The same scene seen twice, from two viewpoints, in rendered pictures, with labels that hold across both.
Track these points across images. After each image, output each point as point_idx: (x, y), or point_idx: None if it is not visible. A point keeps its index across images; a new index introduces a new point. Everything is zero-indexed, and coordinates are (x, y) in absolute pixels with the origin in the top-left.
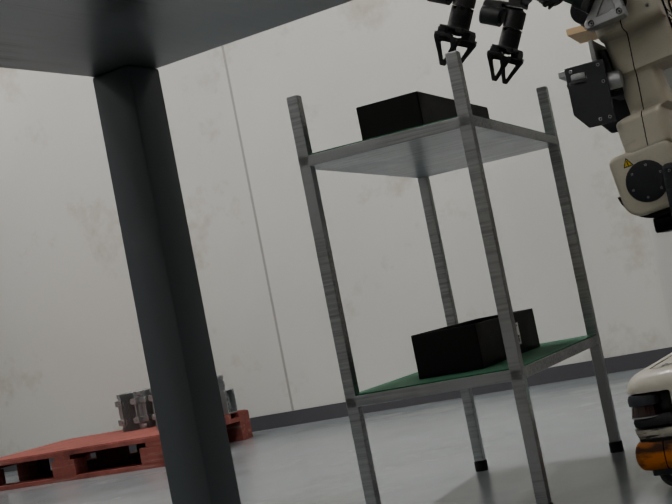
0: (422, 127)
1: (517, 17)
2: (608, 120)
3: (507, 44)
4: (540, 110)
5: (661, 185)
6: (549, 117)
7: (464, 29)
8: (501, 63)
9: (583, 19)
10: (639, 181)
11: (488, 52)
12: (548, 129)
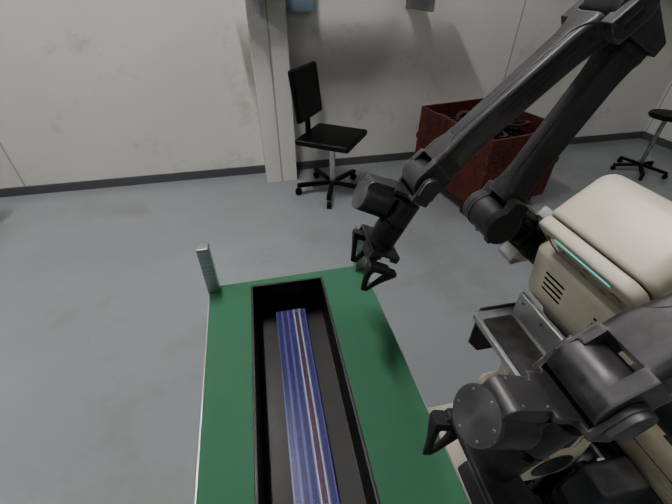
0: None
1: (412, 215)
2: (564, 447)
3: (388, 246)
4: (356, 249)
5: (561, 467)
6: (364, 255)
7: (529, 494)
8: (355, 240)
9: (497, 239)
10: (546, 468)
11: (372, 268)
12: (360, 265)
